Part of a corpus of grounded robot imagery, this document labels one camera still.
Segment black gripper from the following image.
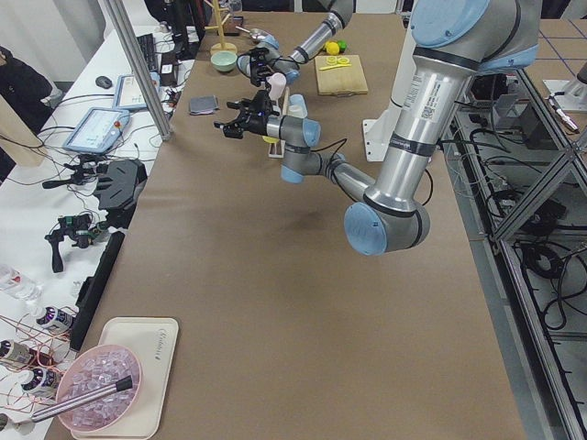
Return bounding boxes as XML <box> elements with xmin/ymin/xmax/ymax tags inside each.
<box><xmin>237</xmin><ymin>47</ymin><xmax>276</xmax><ymax>86</ymax></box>
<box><xmin>214</xmin><ymin>90</ymin><xmax>279</xmax><ymax>138</ymax></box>

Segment pink cup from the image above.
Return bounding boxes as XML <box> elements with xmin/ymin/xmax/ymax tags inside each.
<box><xmin>269</xmin><ymin>72</ymin><xmax>287</xmax><ymax>101</ymax></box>

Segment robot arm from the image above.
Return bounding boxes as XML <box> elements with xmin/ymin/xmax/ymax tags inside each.
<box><xmin>237</xmin><ymin>0</ymin><xmax>355</xmax><ymax>87</ymax></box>
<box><xmin>221</xmin><ymin>1</ymin><xmax>542</xmax><ymax>256</ymax></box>

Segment light blue cup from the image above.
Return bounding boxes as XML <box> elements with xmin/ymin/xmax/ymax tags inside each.
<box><xmin>289</xmin><ymin>93</ymin><xmax>307</xmax><ymax>117</ymax></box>

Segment white cup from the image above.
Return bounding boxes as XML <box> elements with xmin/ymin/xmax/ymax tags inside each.
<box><xmin>287</xmin><ymin>104</ymin><xmax>307</xmax><ymax>119</ymax></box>

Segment metal scoop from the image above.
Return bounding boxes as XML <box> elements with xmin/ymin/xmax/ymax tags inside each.
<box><xmin>236</xmin><ymin>26</ymin><xmax>271</xmax><ymax>43</ymax></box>

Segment grey cloth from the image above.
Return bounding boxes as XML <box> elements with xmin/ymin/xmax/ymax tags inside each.
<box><xmin>189</xmin><ymin>95</ymin><xmax>219</xmax><ymax>116</ymax></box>

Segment mint green bowl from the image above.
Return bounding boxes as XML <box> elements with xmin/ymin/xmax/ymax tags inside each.
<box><xmin>210</xmin><ymin>50</ymin><xmax>238</xmax><ymax>73</ymax></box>

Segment wooden mug tree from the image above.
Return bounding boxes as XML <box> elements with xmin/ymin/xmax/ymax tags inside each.
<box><xmin>205</xmin><ymin>0</ymin><xmax>238</xmax><ymax>55</ymax></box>

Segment yellow plastic knife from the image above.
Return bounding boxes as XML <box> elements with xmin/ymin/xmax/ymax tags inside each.
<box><xmin>319</xmin><ymin>64</ymin><xmax>351</xmax><ymax>72</ymax></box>

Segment bamboo cutting board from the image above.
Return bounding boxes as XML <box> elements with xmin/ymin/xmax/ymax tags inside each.
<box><xmin>315</xmin><ymin>55</ymin><xmax>369</xmax><ymax>95</ymax></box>

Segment yellow lemon lower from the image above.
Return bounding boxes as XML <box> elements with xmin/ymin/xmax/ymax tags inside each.
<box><xmin>324</xmin><ymin>41</ymin><xmax>340</xmax><ymax>56</ymax></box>

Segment green lime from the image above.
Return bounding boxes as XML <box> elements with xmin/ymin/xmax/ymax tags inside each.
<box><xmin>337</xmin><ymin>40</ymin><xmax>347</xmax><ymax>53</ymax></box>

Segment teach pendant far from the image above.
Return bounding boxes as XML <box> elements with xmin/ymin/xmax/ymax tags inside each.
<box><xmin>112</xmin><ymin>74</ymin><xmax>147</xmax><ymax>111</ymax></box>

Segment teach pendant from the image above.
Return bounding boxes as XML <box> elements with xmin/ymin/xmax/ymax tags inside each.
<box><xmin>62</xmin><ymin>107</ymin><xmax>130</xmax><ymax>154</ymax></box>
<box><xmin>112</xmin><ymin>74</ymin><xmax>147</xmax><ymax>111</ymax></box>

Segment black keyboard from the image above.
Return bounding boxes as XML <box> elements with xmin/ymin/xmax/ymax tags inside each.
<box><xmin>137</xmin><ymin>33</ymin><xmax>158</xmax><ymax>72</ymax></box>

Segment black stand plate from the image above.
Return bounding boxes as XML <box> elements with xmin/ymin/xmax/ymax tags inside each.
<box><xmin>94</xmin><ymin>159</ymin><xmax>148</xmax><ymax>228</ymax></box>

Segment teach pendant near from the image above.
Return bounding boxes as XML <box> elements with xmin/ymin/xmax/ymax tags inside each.
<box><xmin>62</xmin><ymin>107</ymin><xmax>130</xmax><ymax>154</ymax></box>

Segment computer mouse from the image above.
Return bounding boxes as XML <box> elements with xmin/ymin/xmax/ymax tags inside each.
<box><xmin>94</xmin><ymin>75</ymin><xmax>113</xmax><ymax>90</ymax></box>

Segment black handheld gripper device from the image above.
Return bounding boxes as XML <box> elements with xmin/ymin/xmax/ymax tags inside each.
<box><xmin>45</xmin><ymin>214</ymin><xmax>109</xmax><ymax>273</ymax></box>

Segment cream tray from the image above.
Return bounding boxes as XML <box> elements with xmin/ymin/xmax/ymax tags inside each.
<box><xmin>71</xmin><ymin>316</ymin><xmax>180</xmax><ymax>438</ymax></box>

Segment small bottle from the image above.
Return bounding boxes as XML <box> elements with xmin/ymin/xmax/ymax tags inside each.
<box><xmin>18</xmin><ymin>367</ymin><xmax>62</xmax><ymax>399</ymax></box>
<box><xmin>1</xmin><ymin>339</ymin><xmax>52</xmax><ymax>369</ymax></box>
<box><xmin>32</xmin><ymin>306</ymin><xmax>74</xmax><ymax>335</ymax></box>

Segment pink ice bowl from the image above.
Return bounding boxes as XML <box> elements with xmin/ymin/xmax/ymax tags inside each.
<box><xmin>55</xmin><ymin>344</ymin><xmax>144</xmax><ymax>433</ymax></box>

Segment metal tongs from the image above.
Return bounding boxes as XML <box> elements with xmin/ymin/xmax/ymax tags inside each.
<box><xmin>29</xmin><ymin>376</ymin><xmax>133</xmax><ymax>423</ymax></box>

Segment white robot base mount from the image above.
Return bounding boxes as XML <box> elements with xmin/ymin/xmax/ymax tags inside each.
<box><xmin>361</xmin><ymin>101</ymin><xmax>402</xmax><ymax>162</ymax></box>

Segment aluminium frame post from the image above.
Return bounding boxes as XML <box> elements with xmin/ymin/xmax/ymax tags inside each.
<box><xmin>101</xmin><ymin>0</ymin><xmax>172</xmax><ymax>141</ymax></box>

